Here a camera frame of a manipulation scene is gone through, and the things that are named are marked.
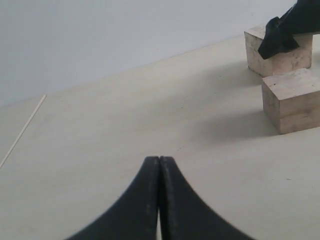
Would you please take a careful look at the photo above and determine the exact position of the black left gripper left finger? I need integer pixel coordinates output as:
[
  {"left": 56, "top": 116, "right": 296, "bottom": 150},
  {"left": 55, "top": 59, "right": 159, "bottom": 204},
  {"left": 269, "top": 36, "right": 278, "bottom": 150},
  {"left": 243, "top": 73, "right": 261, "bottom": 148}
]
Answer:
[{"left": 69, "top": 156, "right": 160, "bottom": 240}]

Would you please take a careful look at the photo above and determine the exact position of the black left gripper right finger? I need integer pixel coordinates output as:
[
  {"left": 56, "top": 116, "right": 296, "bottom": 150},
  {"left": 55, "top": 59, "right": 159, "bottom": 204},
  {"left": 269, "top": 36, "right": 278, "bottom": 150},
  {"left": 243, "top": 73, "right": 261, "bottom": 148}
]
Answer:
[{"left": 159, "top": 156, "right": 250, "bottom": 240}]

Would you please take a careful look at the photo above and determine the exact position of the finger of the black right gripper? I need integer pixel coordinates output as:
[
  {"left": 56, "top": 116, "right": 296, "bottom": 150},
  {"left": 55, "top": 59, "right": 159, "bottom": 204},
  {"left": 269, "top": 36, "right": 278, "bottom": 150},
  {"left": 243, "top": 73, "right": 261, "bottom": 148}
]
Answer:
[{"left": 258, "top": 16, "right": 300, "bottom": 60}]

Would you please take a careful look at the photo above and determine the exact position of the second largest wooden cube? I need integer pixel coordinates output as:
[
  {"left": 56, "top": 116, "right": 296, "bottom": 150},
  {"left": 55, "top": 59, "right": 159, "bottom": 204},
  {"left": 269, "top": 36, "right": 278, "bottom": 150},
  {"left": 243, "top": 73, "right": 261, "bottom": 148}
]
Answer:
[{"left": 261, "top": 68, "right": 320, "bottom": 135}]

